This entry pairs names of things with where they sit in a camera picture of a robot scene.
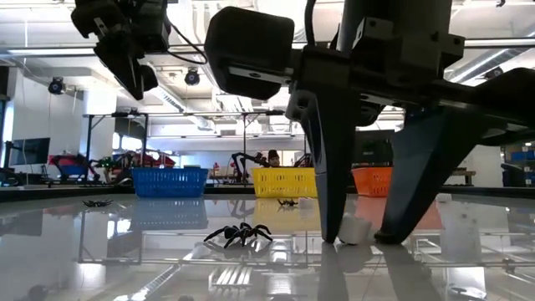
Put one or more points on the black monitor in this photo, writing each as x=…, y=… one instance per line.
x=374, y=146
x=30, y=151

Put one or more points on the blue plastic basket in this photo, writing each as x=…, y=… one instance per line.
x=169, y=182

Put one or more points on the black ceiling spotlight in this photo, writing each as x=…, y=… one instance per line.
x=192, y=76
x=56, y=85
x=493, y=73

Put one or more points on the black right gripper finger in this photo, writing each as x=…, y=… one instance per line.
x=332, y=167
x=418, y=167

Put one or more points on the yellow plastic basket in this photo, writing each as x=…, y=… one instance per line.
x=284, y=182

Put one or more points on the black background robot arm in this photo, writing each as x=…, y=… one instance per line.
x=303, y=160
x=246, y=161

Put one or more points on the black plastic spider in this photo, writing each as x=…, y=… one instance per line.
x=287, y=202
x=238, y=234
x=97, y=203

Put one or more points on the orange plastic basket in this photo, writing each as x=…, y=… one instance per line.
x=372, y=182

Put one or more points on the dark office chair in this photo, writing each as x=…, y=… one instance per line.
x=512, y=173

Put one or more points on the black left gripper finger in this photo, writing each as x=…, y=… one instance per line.
x=123, y=62
x=149, y=78

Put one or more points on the person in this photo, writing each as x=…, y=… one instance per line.
x=273, y=158

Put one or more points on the wooden background table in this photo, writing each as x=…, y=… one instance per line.
x=462, y=171

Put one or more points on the rig crossbar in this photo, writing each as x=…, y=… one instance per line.
x=501, y=42

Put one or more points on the white plastic skeleton figure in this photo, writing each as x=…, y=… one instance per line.
x=306, y=203
x=354, y=229

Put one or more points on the black background rig frame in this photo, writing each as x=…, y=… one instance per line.
x=244, y=134

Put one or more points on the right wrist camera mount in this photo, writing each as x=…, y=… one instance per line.
x=409, y=54

